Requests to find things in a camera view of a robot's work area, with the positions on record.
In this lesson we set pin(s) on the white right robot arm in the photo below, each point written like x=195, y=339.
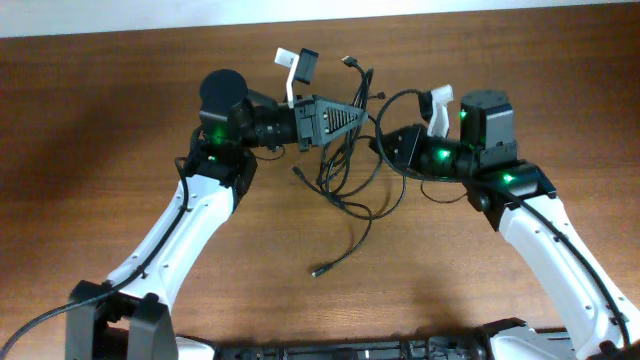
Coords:
x=523, y=206

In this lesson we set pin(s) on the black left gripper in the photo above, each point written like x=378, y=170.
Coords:
x=314, y=109

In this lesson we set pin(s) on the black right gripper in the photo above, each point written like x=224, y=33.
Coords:
x=413, y=138

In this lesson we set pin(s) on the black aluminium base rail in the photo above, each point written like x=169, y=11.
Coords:
x=511, y=340

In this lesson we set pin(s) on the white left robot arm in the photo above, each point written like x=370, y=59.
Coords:
x=129, y=316

